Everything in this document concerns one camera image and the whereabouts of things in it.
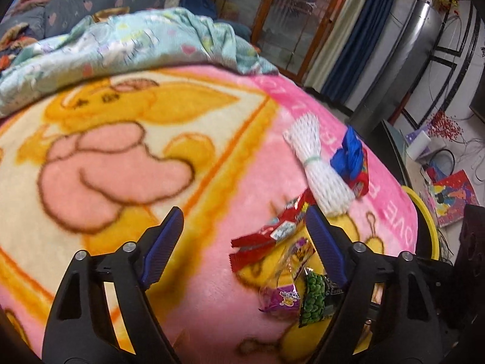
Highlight black bin with yellow rim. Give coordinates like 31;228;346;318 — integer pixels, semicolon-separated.
401;185;442;264

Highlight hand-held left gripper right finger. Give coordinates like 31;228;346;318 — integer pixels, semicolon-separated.
304;205;450;364

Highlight light green cartoon quilt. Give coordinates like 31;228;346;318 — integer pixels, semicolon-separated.
0;8;279;118

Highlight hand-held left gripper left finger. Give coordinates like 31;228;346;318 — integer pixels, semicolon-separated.
41;206;185;364

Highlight red colourful candy wrapper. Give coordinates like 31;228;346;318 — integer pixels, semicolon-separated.
346;147;370;198

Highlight pink cartoon printed blanket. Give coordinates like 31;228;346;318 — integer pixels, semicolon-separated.
0;64;421;364

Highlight wooden sliding glass door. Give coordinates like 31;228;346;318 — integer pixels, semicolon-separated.
212;0;355;84

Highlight blue plastic wrapper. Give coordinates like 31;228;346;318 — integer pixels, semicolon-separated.
329;126;364;180

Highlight silver tower air conditioner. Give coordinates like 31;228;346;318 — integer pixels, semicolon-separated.
349;0;446;130

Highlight blue curtain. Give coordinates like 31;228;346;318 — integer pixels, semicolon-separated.
318;0;402;101

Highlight orange floral cloth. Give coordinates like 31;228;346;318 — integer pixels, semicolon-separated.
0;23;35;72

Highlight purple clear snack wrapper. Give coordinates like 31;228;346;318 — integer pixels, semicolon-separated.
259;237;318;312

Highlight green pea snack packet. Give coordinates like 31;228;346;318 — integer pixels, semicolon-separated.
298;268;345;329

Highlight white ribbed vase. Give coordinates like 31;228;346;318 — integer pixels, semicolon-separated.
405;129;433;160

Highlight blue-grey patterned sofa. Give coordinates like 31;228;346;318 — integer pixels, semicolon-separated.
0;0;251;50

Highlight red berry branches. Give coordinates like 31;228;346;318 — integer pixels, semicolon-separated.
426;110;468;145

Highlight white rope bundle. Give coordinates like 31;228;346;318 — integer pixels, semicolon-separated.
283;111;356;215

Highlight black wall television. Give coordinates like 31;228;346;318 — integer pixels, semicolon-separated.
468;79;485;122

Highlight black television cabinet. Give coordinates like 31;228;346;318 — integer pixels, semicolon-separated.
379;119;485;236

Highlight beige curtain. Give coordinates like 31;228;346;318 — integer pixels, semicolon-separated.
303;0;370;88

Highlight long red snack wrapper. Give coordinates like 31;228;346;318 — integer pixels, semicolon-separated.
230;190;316;272

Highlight colourful figure painting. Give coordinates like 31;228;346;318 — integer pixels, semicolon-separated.
420;170;480;228

